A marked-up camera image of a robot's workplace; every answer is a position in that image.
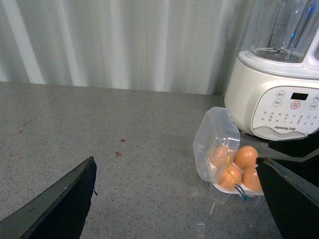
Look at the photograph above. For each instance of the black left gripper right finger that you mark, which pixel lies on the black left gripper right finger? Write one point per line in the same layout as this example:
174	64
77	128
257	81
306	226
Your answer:
303	148

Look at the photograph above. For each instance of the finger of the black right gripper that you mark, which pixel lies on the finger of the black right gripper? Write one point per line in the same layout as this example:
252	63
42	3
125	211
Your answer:
292	200

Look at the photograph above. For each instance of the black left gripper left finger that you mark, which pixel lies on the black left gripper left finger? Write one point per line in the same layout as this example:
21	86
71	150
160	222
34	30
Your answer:
59	212

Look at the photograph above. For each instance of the brown egg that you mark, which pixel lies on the brown egg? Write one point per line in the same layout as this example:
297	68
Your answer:
245	157
218	156
251	179
226	177

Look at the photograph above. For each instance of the clear plastic egg box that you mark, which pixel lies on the clear plastic egg box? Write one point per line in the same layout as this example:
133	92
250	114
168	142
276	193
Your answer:
215	146

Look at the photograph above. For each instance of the yellow blue rubber band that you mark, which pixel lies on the yellow blue rubber band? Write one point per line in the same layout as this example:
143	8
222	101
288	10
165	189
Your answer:
234	182

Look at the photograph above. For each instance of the white Joyoung blender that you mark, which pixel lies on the white Joyoung blender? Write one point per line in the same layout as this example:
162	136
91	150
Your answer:
273	91

